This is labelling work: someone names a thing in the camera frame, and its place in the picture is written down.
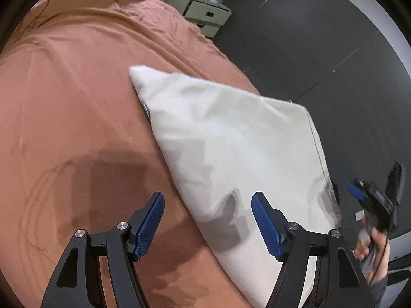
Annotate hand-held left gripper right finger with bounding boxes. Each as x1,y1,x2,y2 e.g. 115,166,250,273
251,191,370,308

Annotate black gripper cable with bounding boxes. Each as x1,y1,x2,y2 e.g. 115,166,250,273
368,231,391,286

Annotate person's right hand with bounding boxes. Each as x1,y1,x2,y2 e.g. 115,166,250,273
354,216,390,283

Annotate white nightstand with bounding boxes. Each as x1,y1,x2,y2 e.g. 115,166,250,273
167,0,232,38

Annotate brown blanket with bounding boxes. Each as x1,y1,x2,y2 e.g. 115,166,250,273
0,0,267,308

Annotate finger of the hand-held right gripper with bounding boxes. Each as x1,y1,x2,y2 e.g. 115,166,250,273
347,182,368,201

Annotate white jacket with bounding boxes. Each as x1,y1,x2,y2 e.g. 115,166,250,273
128,65,341,308

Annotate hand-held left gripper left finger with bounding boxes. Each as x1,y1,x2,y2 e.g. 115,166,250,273
40,191,166,308

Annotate person's right forearm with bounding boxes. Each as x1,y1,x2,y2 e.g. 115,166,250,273
369,275,390,308

